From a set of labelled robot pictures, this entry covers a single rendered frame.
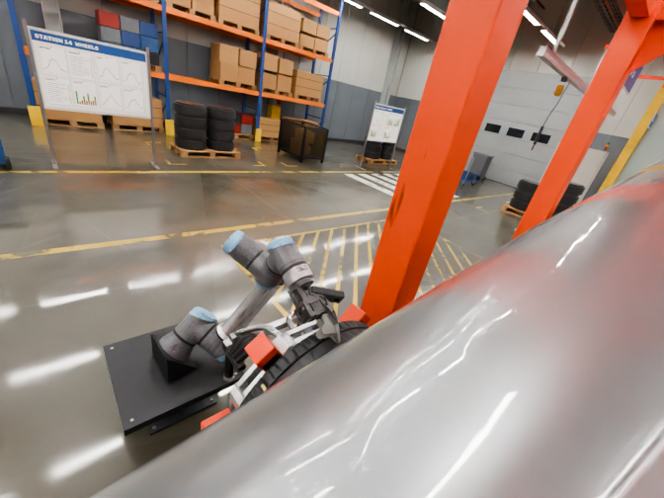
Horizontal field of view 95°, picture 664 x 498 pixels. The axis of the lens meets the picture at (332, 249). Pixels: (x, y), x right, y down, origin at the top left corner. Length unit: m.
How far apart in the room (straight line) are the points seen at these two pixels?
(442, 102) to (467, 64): 0.11
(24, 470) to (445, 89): 2.42
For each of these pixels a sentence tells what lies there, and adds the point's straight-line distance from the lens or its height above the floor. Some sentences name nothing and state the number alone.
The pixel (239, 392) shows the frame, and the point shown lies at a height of 0.98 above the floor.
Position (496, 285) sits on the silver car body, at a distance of 0.21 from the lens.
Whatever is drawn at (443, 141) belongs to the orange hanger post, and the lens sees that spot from 1.09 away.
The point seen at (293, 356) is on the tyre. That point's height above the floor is 1.15.
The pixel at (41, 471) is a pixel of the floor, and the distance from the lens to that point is 2.26.
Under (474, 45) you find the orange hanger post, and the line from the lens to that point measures 1.11.
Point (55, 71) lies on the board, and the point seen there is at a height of 1.37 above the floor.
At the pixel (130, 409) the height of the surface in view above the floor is 0.30.
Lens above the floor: 1.83
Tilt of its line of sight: 26 degrees down
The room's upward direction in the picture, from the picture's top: 12 degrees clockwise
